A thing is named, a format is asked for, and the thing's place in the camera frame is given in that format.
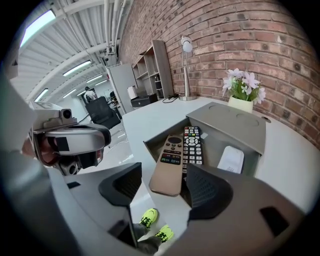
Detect person's neon shoe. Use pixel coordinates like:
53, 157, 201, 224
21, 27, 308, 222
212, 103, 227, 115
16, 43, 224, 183
154, 224, 175, 243
139, 207, 159, 230

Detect black power adapter cable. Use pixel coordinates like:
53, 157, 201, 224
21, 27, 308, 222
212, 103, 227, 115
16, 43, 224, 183
161, 92, 180, 104

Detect row of ceiling light panels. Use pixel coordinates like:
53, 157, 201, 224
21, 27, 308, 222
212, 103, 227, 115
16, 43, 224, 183
19, 9, 108, 103

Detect grey wooden shelf unit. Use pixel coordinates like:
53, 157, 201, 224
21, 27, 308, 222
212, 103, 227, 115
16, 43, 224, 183
131, 39, 175, 101

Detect tall grey cabinet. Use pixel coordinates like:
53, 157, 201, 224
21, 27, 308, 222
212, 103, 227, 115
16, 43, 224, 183
106, 62, 138, 115

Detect person's left hand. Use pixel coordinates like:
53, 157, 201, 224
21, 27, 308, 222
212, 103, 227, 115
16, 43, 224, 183
21, 136, 61, 166

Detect black office chair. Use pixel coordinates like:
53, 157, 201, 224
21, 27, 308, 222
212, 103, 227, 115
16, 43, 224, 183
84, 96, 126, 148

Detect person's right neon shoe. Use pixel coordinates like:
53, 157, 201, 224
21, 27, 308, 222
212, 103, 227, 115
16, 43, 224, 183
154, 224, 175, 243

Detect black bottle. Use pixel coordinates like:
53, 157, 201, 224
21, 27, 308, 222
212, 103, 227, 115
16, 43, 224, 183
154, 80, 164, 99

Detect black remote control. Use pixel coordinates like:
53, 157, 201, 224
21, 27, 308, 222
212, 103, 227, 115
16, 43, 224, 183
181, 125, 205, 191

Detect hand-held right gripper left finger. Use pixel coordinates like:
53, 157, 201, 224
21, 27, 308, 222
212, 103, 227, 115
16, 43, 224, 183
48, 162, 143, 251

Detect white remote control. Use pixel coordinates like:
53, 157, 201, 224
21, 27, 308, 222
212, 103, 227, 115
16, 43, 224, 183
216, 145, 245, 175

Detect silver desk lamp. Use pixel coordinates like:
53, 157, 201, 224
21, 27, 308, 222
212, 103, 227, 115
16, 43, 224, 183
178, 34, 198, 102

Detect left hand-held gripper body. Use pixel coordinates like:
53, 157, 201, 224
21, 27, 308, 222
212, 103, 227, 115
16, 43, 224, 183
26, 101, 101, 176

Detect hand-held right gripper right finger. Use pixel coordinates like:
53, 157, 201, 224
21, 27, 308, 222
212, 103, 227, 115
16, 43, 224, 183
162, 163, 308, 256

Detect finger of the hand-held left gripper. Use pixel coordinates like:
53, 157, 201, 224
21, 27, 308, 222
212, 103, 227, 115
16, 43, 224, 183
39, 124, 112, 156

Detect black metal cash box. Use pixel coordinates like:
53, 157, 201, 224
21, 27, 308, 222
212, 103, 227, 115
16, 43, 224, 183
130, 93, 159, 108

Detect person's left neon shoe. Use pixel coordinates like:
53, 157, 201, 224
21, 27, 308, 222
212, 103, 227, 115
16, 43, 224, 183
139, 207, 159, 230

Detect white ceiling pipes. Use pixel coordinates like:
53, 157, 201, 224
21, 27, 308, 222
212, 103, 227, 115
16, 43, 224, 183
103, 0, 131, 55

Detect potted pink flowers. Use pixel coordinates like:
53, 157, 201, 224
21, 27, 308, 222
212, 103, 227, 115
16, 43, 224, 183
221, 68, 267, 114

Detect gold remote control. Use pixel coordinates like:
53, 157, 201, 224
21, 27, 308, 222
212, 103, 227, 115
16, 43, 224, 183
149, 134, 184, 197

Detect grey storage box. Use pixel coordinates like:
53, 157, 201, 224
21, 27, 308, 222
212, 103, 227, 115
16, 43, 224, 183
143, 101, 267, 198

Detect white paper roll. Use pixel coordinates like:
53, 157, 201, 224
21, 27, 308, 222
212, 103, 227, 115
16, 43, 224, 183
126, 85, 138, 100

